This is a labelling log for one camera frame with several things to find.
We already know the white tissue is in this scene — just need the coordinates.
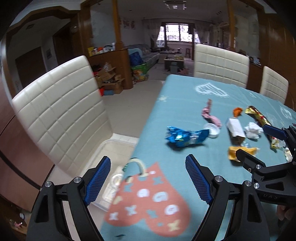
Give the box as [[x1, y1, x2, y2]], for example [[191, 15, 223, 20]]
[[244, 122, 263, 140]]

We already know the wooden coffee table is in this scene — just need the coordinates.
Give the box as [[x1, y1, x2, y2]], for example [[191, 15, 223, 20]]
[[164, 58, 185, 70]]

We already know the colourful bag on floor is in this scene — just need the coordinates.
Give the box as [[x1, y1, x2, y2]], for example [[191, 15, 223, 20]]
[[132, 63, 149, 82]]

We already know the wooden divider cabinet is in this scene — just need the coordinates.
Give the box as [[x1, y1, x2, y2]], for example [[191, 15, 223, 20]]
[[88, 48, 133, 89]]

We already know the near cream leather chair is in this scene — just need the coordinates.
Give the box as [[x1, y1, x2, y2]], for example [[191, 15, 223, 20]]
[[11, 55, 139, 183]]

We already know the clear plastic cup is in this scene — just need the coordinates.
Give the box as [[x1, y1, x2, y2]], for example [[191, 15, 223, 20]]
[[203, 123, 220, 138]]

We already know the cream leather chair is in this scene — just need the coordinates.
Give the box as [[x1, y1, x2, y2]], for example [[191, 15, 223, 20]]
[[259, 66, 289, 104], [11, 55, 139, 183], [193, 44, 249, 88]]

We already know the orange small wrapper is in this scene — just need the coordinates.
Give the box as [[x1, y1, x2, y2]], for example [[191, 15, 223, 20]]
[[233, 108, 243, 118]]

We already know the clear plastic bin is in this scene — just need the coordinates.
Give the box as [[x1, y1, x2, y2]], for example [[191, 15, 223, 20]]
[[88, 136, 138, 212]]

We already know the cardboard boxes pile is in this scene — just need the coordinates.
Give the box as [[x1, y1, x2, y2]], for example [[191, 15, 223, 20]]
[[93, 62, 124, 96]]

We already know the blue snack wrapper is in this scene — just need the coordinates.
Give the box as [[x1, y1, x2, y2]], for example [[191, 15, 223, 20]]
[[166, 126, 209, 148]]

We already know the teal patterned tablecloth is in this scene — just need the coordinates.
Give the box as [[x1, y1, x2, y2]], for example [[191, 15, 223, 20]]
[[100, 75, 295, 240]]

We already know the grey sofa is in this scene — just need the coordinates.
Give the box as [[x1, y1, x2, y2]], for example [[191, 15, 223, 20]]
[[126, 44, 160, 70]]

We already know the far cream leather chair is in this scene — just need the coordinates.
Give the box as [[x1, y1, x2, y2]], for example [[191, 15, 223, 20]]
[[193, 44, 249, 88]]

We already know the window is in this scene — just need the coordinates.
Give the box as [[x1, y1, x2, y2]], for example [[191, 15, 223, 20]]
[[156, 24, 201, 46]]

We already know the yellow orange snack bag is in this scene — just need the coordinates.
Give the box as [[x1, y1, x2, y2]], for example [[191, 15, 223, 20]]
[[228, 146, 259, 162]]

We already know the pink crumpled wrapper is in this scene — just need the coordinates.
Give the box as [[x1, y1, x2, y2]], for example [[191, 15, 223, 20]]
[[201, 99, 222, 128]]

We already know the white small paper box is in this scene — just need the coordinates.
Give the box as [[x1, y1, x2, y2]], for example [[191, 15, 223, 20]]
[[226, 118, 246, 146]]

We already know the right cream leather chair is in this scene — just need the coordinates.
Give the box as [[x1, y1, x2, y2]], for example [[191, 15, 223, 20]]
[[259, 66, 289, 104]]

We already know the gold red long wrapper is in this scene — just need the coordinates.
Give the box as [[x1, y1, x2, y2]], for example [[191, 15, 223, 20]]
[[245, 106, 285, 149]]

